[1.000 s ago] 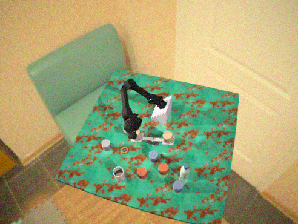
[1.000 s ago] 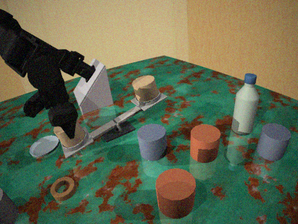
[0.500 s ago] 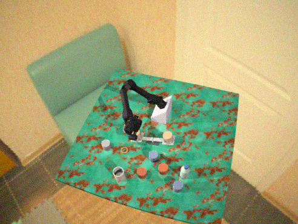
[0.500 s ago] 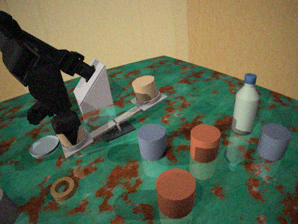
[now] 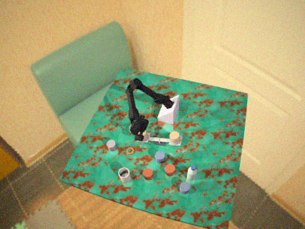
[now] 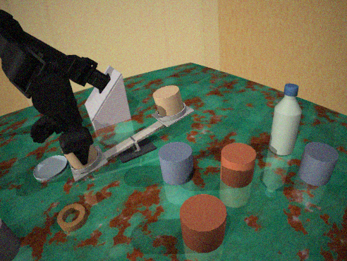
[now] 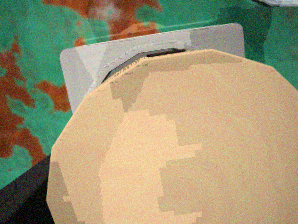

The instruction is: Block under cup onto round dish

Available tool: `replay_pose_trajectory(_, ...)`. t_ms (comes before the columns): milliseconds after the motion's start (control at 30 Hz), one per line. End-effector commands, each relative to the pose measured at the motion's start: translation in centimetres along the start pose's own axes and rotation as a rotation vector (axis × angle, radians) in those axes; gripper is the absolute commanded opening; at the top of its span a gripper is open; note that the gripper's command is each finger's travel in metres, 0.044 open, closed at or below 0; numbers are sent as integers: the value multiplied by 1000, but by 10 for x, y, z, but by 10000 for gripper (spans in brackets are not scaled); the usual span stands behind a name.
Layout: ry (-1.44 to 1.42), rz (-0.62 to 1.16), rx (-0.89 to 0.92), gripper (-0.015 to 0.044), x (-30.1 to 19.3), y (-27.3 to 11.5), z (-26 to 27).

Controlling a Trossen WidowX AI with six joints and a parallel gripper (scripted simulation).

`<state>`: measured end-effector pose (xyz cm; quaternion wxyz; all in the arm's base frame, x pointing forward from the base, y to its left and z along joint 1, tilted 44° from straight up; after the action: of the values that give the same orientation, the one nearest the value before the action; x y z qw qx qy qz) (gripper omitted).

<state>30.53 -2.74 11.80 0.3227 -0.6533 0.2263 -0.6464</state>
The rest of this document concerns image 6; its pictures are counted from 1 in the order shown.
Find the white round dish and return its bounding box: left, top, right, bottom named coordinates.
left=33, top=155, right=68, bottom=181

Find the tan ring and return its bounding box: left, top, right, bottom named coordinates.
left=57, top=203, right=87, bottom=232

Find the pale grey bottle with blue cap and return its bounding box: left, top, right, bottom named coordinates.
left=269, top=83, right=302, bottom=155

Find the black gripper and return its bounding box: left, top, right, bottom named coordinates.
left=53, top=94, right=94, bottom=165

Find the grey balance beam with round pans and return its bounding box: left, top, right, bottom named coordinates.
left=69, top=102, right=195, bottom=182

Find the orange cylinder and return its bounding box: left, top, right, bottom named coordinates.
left=220, top=142, right=257, bottom=188
left=180, top=194, right=227, bottom=253

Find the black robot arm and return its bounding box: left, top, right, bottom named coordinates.
left=0, top=9, right=111, bottom=143

